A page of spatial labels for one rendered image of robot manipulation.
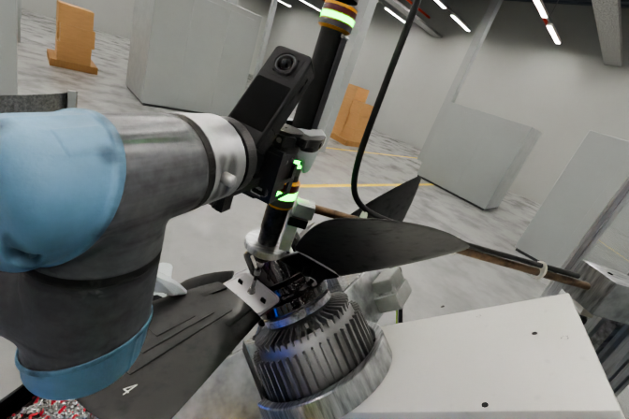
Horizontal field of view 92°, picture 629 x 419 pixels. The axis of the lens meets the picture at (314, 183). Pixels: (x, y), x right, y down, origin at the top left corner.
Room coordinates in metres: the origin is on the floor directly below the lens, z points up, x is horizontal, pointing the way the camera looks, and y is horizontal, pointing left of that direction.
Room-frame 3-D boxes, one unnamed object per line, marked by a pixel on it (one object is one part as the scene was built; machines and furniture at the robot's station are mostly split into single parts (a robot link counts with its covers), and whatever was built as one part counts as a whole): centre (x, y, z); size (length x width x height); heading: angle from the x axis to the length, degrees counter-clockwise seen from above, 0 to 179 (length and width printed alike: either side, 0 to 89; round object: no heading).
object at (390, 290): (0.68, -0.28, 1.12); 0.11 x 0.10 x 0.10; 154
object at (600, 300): (0.52, -0.58, 1.37); 0.10 x 0.07 x 0.08; 99
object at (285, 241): (0.43, 0.03, 1.33); 0.09 x 0.07 x 0.10; 99
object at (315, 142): (0.36, 0.03, 1.48); 0.09 x 0.05 x 0.02; 155
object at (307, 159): (0.40, 0.02, 1.46); 0.09 x 0.03 x 0.06; 155
